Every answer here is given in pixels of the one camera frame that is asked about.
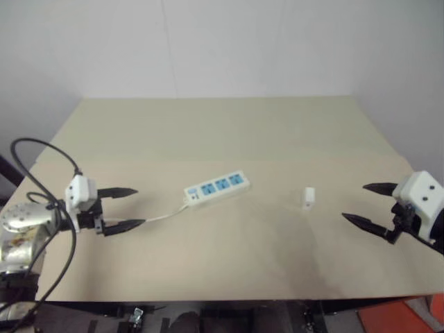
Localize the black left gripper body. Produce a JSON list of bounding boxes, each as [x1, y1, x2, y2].
[[76, 198, 107, 238]]

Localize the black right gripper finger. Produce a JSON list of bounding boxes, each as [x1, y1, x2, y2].
[[361, 182, 400, 199], [341, 212, 395, 241]]

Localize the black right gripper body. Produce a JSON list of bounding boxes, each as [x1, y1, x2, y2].
[[388, 202, 423, 244]]

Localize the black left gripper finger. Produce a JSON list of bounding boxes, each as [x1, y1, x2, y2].
[[103, 219, 146, 238], [97, 187, 139, 200]]

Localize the white plug adapter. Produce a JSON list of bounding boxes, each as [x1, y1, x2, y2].
[[300, 187, 316, 212]]

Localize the white power strip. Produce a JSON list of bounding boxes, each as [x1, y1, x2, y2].
[[183, 169, 252, 210]]

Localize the silver metal clamp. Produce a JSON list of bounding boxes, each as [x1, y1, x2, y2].
[[128, 306, 146, 326]]

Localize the orange object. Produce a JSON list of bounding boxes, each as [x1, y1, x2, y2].
[[356, 293, 444, 333]]

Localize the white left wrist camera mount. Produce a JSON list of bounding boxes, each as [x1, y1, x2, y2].
[[65, 175, 96, 232]]

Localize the black table frame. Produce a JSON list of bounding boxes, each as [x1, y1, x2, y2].
[[44, 293, 434, 333]]

